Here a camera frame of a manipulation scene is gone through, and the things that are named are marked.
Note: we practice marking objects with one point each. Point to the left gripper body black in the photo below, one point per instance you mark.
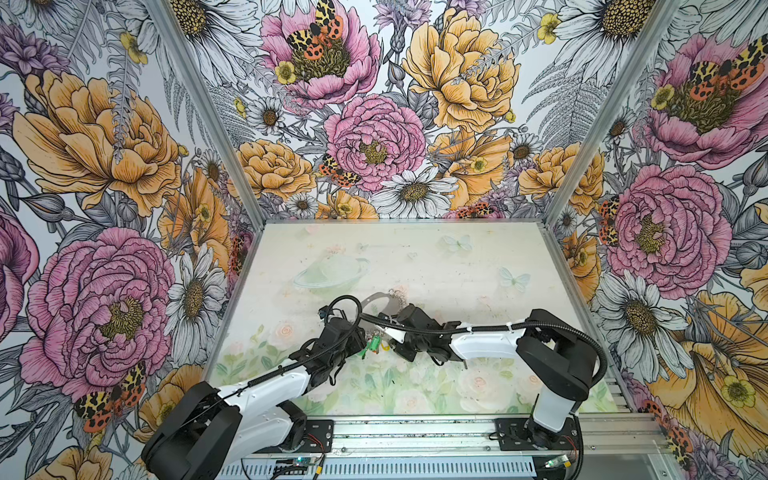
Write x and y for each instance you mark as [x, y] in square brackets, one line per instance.
[354, 345]

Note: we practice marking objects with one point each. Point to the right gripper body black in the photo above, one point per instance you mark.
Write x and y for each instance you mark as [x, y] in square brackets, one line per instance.
[410, 346]

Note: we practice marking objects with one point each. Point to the metal key organizer plate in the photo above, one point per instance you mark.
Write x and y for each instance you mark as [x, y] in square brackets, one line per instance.
[383, 303]

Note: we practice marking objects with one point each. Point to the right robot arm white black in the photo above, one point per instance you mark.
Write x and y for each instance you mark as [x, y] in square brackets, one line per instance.
[567, 361]

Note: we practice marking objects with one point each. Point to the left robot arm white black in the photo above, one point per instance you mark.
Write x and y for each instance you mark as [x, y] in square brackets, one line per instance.
[212, 427]

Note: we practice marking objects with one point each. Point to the green key tag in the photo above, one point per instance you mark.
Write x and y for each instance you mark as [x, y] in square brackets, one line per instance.
[373, 346]

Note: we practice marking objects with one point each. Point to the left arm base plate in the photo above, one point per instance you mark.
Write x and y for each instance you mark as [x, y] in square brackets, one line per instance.
[316, 437]

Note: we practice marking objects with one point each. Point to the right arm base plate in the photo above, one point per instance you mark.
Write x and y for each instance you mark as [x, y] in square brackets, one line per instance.
[523, 434]

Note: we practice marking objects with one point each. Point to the white vented cable duct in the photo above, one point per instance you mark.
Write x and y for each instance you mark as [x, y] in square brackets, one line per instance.
[389, 468]

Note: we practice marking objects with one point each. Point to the aluminium front rail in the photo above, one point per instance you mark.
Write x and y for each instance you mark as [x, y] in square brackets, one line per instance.
[615, 433]

